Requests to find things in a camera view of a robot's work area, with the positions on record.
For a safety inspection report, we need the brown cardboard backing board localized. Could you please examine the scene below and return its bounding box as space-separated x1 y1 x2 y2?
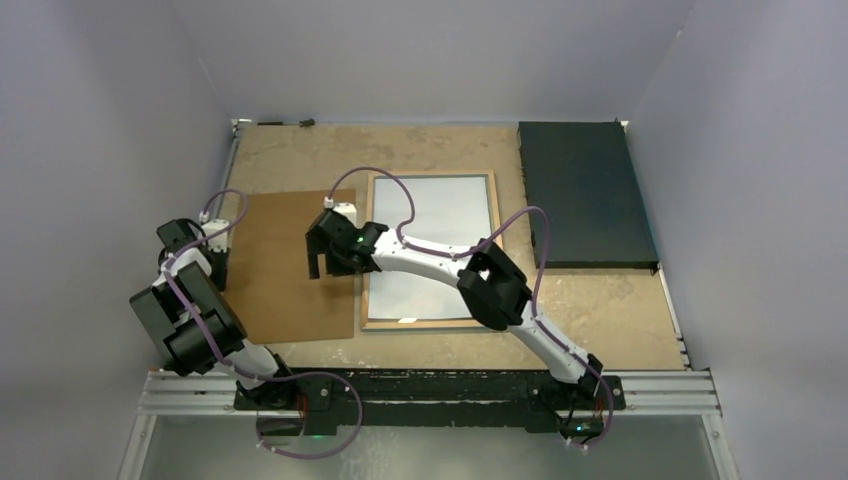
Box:
224 191 355 344

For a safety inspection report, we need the aluminium rail frame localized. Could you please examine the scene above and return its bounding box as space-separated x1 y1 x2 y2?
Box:
120 123 736 479

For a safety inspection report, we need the purple cable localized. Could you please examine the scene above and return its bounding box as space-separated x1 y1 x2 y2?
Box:
325 166 616 452
162 189 366 464

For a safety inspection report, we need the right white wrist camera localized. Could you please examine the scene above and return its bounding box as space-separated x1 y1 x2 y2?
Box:
323 196 358 227

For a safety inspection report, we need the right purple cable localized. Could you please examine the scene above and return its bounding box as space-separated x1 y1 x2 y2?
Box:
325 166 616 452

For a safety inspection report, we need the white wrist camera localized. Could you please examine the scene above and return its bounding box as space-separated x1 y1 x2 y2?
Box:
198 211 231 253
323 196 358 227

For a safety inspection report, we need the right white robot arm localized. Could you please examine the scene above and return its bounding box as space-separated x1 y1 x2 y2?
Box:
305 208 603 407

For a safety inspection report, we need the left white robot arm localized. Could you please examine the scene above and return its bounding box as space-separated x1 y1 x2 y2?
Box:
129 217 298 409

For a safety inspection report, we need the dark blue foam pad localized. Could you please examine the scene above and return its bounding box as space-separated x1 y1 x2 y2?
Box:
517 120 660 271

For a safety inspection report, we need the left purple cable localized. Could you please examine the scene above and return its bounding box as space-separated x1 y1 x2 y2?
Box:
162 189 366 464

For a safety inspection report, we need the blue wooden picture frame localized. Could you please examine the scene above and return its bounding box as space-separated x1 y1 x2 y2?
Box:
360 170 514 332

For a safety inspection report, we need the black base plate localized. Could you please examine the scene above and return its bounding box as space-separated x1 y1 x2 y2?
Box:
234 368 627 436

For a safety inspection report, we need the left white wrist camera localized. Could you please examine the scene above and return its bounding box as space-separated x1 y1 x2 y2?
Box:
198 211 231 253

